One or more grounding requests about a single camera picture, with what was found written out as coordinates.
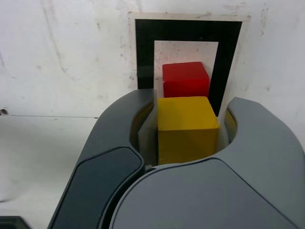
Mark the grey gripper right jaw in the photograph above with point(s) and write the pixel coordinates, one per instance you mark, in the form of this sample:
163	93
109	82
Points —
214	195

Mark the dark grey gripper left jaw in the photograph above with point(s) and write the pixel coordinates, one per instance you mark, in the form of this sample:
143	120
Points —
102	171

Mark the yellow cube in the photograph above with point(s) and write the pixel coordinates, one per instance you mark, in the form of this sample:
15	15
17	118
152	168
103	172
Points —
186	133

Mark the red cube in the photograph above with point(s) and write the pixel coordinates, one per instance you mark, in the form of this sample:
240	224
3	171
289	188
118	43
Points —
186	81

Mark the black tape square outline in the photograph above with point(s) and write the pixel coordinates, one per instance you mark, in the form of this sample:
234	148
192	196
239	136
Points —
190	29

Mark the dark grey box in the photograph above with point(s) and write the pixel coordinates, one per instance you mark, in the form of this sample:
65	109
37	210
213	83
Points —
12	223

